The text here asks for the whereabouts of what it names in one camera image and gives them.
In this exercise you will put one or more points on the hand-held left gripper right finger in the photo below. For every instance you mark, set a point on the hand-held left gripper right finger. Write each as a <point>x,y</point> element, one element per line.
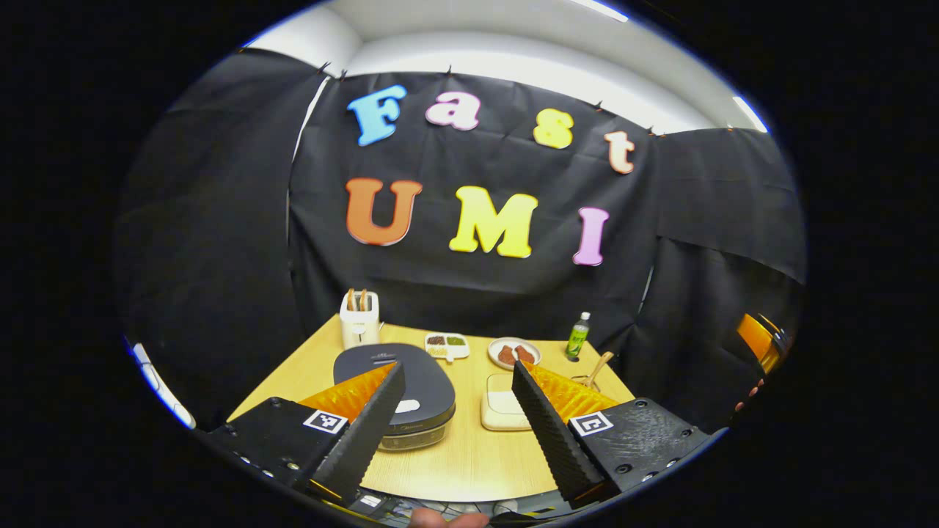
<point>557,440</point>

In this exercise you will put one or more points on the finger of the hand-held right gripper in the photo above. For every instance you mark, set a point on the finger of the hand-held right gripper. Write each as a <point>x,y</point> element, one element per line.
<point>759,341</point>

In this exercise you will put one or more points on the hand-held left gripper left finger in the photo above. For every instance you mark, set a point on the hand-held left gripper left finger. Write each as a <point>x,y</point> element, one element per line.
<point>363,440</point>

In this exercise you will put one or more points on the clear box of rice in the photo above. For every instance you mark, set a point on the clear box of rice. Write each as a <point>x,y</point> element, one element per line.
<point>502,403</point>

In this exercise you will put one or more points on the wooden spoon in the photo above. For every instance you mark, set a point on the wooden spoon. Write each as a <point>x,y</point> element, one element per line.
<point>601,367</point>

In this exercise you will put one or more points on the dark grey rice cooker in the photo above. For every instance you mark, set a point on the dark grey rice cooker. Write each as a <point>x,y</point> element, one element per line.
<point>429,381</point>

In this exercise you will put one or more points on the brown meat piece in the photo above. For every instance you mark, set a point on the brown meat piece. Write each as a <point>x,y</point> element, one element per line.
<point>507,356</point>
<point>525,355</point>

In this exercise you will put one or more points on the green tea bottle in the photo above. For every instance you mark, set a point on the green tea bottle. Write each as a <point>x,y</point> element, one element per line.
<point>578,339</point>

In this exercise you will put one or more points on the white round plate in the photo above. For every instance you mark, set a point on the white round plate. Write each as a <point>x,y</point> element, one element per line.
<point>513,342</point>

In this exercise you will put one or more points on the white divided grain dish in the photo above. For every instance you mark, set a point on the white divided grain dish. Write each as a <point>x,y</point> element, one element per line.
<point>447,343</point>

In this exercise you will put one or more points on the toast slices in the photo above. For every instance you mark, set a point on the toast slices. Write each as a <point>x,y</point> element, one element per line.
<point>356,301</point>

